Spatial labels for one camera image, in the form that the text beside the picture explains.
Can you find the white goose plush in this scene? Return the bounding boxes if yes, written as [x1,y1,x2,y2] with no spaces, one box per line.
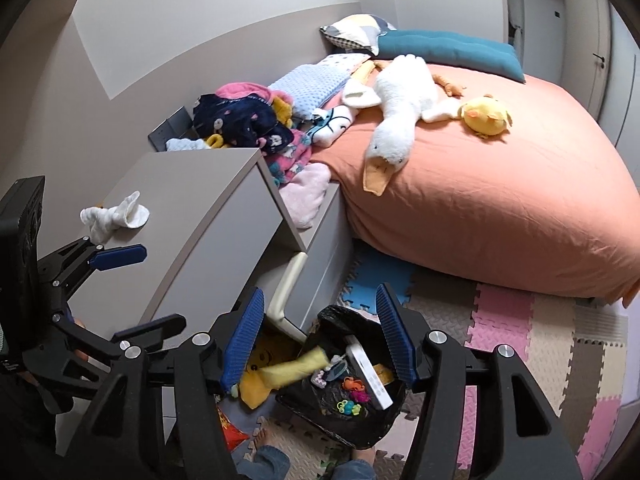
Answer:
[342,54,468,197]

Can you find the teal cushion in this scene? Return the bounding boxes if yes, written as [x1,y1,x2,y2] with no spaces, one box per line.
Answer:
[375,29,527,83]

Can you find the person's leg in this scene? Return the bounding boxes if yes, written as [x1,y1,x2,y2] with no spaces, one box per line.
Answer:
[327,447,377,480]
[252,427,292,480]

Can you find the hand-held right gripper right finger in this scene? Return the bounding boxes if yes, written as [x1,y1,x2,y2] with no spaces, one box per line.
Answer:
[374,282,586,480]

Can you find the orange bed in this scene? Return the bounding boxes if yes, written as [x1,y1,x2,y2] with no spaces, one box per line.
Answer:
[310,62,640,308]

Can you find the yellow chick plush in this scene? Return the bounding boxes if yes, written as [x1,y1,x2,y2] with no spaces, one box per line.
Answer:
[459,94,513,140]

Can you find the pink fleece cloth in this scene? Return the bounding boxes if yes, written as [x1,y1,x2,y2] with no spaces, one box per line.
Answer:
[215,81,271,103]

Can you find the light blue blanket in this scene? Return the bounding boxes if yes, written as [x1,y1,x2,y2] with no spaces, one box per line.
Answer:
[270,64,351,116]

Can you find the navy patterned clothing pile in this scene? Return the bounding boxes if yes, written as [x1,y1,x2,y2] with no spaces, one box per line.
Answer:
[192,92,296,150]

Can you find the grey desk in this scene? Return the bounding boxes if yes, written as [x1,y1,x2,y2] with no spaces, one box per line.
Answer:
[52,147,308,456]

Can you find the long white carton box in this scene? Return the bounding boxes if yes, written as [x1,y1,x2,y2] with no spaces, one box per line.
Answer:
[344,336,394,409]

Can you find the white door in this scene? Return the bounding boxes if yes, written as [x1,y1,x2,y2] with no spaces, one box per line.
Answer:
[557,0,615,122]

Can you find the red packet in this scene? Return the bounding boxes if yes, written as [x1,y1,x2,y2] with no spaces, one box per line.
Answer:
[215,404,251,453]

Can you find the small pale blue cloth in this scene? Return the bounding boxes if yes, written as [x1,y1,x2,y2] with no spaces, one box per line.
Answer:
[165,137,208,153]

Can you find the patterned pillow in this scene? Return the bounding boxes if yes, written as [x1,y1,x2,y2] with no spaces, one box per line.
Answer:
[320,12,398,56]

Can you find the cream desk leg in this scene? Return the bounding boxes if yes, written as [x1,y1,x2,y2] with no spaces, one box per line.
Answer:
[266,251,307,333]

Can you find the black wall socket panel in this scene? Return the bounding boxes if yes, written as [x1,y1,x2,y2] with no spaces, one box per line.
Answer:
[148,106,196,152]

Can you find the yellow cloth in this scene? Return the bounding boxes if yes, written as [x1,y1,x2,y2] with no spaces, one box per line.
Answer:
[271,91,296,128]

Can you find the person's left leg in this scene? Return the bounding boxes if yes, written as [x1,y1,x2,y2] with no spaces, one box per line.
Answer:
[252,427,292,480]

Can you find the person's right leg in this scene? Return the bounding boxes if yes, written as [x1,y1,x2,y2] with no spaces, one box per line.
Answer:
[327,447,377,480]

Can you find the orange plastic toy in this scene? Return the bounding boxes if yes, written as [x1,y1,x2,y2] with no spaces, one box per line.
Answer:
[341,376,372,404]

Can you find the yellow bear plush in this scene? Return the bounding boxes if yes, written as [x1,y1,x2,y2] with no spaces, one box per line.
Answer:
[239,334,332,409]

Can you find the white dotted cloth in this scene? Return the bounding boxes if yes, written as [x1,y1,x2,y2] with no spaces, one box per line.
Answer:
[315,52,373,78]

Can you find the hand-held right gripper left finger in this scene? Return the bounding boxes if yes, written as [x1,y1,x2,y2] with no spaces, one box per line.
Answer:
[60,286,268,480]

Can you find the pastel foam puzzle floor mats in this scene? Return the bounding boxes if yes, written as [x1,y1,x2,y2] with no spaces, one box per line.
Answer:
[235,255,636,480]

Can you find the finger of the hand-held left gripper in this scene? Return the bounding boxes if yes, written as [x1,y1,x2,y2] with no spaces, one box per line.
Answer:
[37,239,149,302]
[51,312,187,372]

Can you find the grey drawer cabinet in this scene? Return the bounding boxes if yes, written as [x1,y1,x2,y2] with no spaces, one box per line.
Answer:
[267,180,358,341]

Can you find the pale pink fleece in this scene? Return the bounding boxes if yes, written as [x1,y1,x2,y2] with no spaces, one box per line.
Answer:
[279,164,333,232]

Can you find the pink patterned blanket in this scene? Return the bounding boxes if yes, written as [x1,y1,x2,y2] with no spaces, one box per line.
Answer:
[262,129,315,190]

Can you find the black trash bag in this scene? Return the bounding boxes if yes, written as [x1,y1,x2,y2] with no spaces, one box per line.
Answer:
[275,304,426,450]

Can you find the white printed cloth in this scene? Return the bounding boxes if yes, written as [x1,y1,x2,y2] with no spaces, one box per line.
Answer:
[310,104,358,145]

